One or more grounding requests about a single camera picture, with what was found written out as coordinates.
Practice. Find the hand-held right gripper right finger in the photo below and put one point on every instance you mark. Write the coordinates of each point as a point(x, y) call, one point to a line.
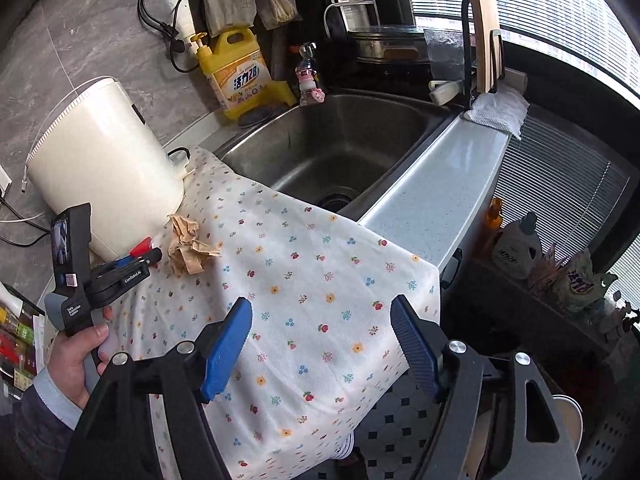
point(415, 350)

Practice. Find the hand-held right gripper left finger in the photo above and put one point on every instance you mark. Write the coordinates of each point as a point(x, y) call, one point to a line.
point(227, 350)

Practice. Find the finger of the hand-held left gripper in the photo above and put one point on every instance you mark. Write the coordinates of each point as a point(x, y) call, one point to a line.
point(122, 261)
point(147, 259)

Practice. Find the red wrapper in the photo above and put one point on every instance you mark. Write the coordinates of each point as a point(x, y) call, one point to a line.
point(141, 246)

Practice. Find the brown paper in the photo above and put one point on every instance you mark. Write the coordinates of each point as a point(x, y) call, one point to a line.
point(187, 250)

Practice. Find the white plastic bucket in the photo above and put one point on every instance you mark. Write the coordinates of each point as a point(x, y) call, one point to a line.
point(570, 425)

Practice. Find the person's left forearm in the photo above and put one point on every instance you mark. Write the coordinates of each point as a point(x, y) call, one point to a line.
point(35, 425)

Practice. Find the person's left hand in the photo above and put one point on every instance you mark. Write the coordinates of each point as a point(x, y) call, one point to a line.
point(70, 360)

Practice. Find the colourful seasoning packets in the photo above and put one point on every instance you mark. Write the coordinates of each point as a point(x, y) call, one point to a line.
point(20, 335)

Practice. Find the white electric kettle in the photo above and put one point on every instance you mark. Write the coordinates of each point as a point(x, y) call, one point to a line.
point(100, 160)

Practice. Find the floral dotted white cloth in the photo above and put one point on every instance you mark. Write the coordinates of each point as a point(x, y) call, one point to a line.
point(310, 285)

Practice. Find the white cloth black vine border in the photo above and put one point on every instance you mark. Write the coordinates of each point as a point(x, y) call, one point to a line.
point(345, 447)

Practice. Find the white laundry detergent bottle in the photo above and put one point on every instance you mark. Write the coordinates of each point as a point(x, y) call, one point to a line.
point(517, 250)

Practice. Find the orange bottle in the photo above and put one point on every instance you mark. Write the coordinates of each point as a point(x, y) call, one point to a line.
point(494, 225)

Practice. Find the pink snack bag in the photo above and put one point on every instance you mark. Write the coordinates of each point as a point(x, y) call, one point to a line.
point(547, 272)

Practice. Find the white yellow detergent bag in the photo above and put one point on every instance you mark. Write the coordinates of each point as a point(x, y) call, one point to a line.
point(587, 282)

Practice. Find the yellow dish soap bottle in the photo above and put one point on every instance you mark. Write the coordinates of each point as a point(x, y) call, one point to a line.
point(240, 80)

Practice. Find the stainless steel sink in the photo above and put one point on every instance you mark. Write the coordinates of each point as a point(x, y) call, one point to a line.
point(340, 150)

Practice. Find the white window blind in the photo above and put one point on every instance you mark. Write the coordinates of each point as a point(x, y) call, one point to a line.
point(560, 185)
point(550, 10)
point(630, 270)

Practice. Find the small pink capped bottle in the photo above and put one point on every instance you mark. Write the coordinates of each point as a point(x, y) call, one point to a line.
point(307, 80)

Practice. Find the white dishcloth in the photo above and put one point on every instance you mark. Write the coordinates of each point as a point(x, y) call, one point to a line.
point(500, 110)

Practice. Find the steel pot with lid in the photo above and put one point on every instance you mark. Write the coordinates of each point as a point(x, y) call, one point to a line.
point(390, 42)

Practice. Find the wooden cutting board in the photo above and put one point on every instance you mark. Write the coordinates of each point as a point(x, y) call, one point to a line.
point(487, 20)

